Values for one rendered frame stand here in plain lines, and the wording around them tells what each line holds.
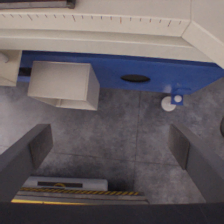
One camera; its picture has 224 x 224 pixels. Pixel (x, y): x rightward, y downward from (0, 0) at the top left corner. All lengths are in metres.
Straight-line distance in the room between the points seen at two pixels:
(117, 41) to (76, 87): 0.28
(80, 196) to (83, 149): 0.40
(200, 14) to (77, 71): 0.44
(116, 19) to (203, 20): 0.17
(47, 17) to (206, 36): 0.33
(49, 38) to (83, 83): 0.23
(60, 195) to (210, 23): 0.83
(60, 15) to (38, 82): 0.36
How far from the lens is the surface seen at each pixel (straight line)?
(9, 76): 0.68
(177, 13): 0.38
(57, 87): 0.64
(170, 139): 0.16
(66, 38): 0.45
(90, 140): 1.11
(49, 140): 0.17
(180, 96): 1.00
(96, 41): 0.43
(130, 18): 0.36
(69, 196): 0.83
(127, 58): 0.59
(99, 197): 0.80
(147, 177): 1.15
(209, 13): 0.41
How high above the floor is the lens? 1.09
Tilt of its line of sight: 83 degrees down
